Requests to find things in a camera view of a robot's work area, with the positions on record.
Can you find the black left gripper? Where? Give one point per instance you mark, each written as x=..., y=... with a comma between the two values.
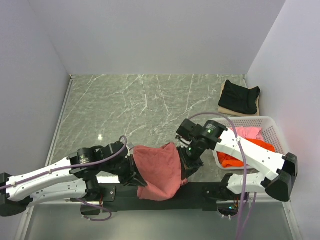
x=137, y=179

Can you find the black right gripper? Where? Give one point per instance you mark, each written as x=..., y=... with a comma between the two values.
x=189, y=166

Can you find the dusty red polo shirt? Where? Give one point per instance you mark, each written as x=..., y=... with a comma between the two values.
x=161, y=169

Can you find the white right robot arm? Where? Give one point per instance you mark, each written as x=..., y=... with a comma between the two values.
x=276, y=174

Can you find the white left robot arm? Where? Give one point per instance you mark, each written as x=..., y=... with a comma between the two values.
x=73, y=177

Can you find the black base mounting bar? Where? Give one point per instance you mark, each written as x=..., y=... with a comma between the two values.
x=190, y=196

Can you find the orange t shirt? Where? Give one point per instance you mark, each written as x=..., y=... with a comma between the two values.
x=228, y=161

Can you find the beige folded t shirt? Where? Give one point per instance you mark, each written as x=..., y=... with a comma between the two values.
x=250, y=113

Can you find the pink t shirt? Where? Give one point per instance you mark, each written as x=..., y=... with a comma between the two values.
x=251, y=132

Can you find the black folded t shirt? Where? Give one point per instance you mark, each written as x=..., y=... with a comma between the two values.
x=240, y=97

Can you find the white plastic laundry basket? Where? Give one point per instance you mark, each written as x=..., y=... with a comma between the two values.
x=270, y=132

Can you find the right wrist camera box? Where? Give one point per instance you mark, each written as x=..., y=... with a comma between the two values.
x=184, y=130

